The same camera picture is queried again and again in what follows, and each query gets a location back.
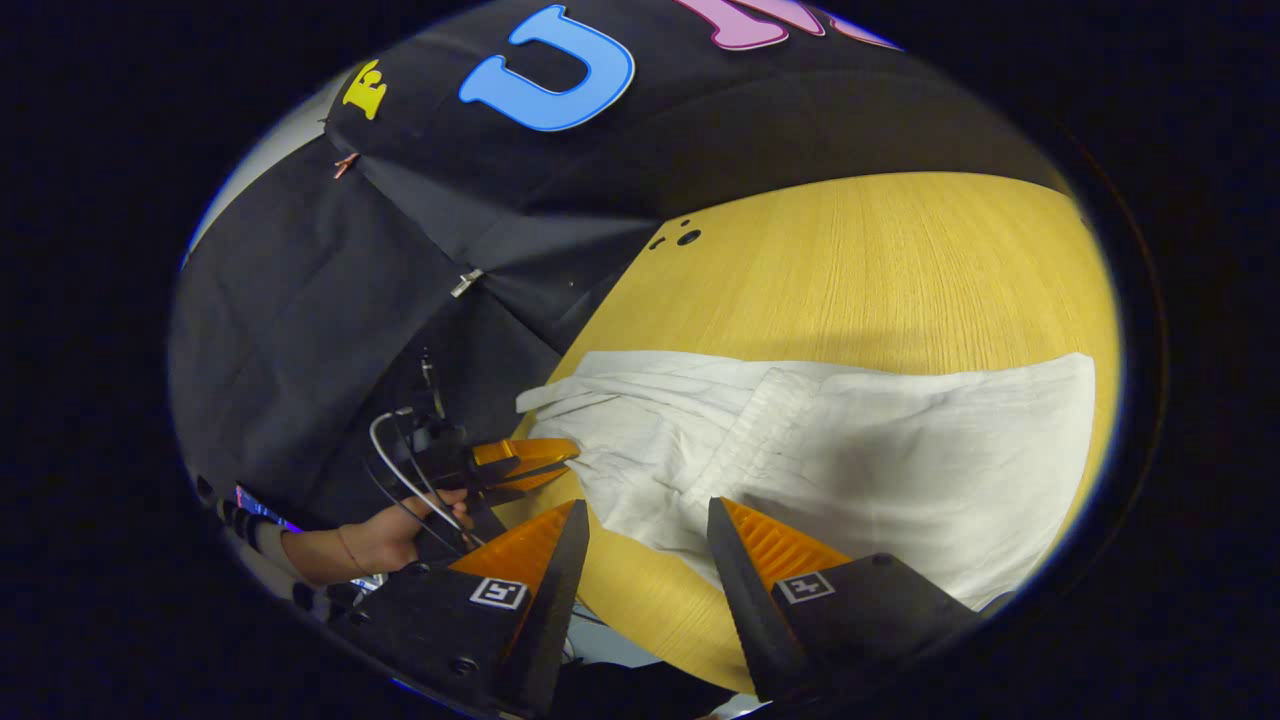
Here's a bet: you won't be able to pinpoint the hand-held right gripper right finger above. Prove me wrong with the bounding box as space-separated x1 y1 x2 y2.
706 497 986 707

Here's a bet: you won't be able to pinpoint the black backdrop cloth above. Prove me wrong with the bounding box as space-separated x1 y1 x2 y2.
168 0 1081 536

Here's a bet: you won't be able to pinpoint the white jeans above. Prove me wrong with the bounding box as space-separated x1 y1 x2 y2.
515 350 1098 611

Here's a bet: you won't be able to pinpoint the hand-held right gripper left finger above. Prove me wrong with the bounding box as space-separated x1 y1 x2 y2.
335 500 591 717

